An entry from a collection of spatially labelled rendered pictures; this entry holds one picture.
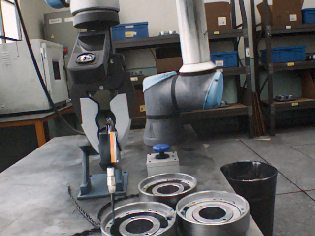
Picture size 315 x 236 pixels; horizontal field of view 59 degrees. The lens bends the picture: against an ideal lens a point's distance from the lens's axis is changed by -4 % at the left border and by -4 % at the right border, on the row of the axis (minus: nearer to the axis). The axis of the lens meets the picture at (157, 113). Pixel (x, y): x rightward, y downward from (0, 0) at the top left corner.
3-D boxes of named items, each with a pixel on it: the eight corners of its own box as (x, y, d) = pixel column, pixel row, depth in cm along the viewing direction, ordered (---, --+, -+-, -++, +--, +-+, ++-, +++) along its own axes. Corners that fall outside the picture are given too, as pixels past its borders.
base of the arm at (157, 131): (144, 137, 107) (141, 111, 106) (184, 133, 107) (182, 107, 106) (142, 148, 92) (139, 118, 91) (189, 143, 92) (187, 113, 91)
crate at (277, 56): (293, 62, 423) (293, 47, 420) (306, 61, 386) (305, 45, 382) (260, 64, 423) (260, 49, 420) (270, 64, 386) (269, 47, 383)
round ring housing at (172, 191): (159, 189, 59) (157, 170, 58) (207, 196, 53) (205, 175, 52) (129, 212, 50) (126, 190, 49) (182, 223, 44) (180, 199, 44)
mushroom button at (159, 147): (172, 167, 64) (170, 145, 63) (154, 169, 64) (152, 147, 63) (171, 162, 68) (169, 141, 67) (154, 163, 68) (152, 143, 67)
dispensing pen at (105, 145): (101, 224, 37) (97, 113, 45) (106, 227, 41) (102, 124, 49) (117, 223, 38) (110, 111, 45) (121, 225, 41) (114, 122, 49)
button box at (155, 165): (180, 179, 62) (178, 158, 62) (148, 182, 63) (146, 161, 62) (177, 167, 71) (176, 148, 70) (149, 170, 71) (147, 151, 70)
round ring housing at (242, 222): (256, 218, 43) (255, 193, 43) (239, 259, 34) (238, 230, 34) (194, 209, 48) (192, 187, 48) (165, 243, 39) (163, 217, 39)
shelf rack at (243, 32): (254, 138, 391) (245, -11, 362) (116, 152, 392) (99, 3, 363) (242, 130, 448) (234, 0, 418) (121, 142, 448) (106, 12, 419)
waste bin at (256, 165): (287, 248, 153) (288, 176, 147) (229, 255, 154) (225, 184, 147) (265, 218, 187) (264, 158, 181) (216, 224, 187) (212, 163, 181)
